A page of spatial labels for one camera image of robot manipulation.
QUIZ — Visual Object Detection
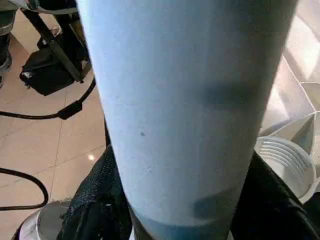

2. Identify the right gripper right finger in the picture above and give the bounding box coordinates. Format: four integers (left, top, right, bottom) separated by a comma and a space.
228, 149, 320, 240

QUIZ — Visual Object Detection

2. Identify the black cable with ferrite block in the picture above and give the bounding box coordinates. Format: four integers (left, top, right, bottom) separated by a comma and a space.
0, 74, 97, 121

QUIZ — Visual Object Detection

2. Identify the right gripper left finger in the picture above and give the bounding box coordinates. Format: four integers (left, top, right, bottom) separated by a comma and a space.
56, 145, 133, 240

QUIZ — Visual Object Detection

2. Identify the white plastic table top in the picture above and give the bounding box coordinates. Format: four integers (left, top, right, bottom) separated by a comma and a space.
253, 0, 320, 205

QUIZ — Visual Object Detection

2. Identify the white plastic table leg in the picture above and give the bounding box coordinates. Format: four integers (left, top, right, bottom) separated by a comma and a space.
76, 0, 300, 240

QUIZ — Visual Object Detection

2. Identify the black stand frame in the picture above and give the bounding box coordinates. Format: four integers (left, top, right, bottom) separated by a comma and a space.
21, 0, 88, 85

